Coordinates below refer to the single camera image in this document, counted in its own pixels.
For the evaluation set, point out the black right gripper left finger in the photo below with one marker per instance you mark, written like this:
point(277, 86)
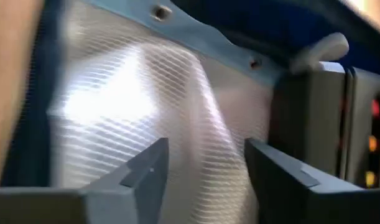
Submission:
point(99, 199)

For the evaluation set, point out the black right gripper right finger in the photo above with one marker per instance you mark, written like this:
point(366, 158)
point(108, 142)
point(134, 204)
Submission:
point(317, 202)

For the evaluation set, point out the black slotted case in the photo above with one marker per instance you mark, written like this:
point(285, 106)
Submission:
point(368, 130)

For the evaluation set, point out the dark blue backpack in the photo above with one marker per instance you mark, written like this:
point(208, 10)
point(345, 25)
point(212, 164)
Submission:
point(301, 21)

